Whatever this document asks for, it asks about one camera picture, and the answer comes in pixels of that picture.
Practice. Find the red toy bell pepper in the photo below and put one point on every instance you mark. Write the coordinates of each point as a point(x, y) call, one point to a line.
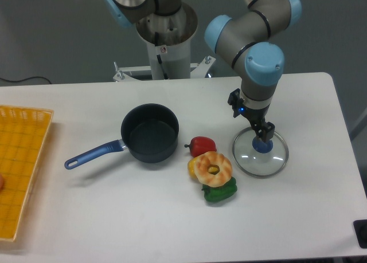
point(200, 145)

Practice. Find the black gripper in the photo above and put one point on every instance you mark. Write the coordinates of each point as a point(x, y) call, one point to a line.
point(254, 111)

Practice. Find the yellow toy bell pepper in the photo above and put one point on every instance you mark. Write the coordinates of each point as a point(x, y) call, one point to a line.
point(191, 172)

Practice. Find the yellow plastic basket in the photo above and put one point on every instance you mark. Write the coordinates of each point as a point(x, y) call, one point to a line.
point(23, 134)

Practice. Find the dark pot with blue handle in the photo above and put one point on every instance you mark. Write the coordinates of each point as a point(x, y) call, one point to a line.
point(149, 132)

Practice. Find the green toy bell pepper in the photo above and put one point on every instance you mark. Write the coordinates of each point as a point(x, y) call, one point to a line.
point(218, 194)

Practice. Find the black object at table corner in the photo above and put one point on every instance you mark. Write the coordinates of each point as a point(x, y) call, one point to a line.
point(360, 228)

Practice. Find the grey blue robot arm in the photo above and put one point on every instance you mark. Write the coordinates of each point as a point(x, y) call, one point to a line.
point(242, 43)

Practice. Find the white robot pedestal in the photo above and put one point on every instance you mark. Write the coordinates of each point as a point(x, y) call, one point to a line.
point(168, 42)

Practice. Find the glass lid with blue knob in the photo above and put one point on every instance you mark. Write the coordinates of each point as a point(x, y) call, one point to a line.
point(257, 158)

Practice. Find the glazed toy donut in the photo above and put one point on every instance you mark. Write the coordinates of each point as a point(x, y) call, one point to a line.
point(212, 169)

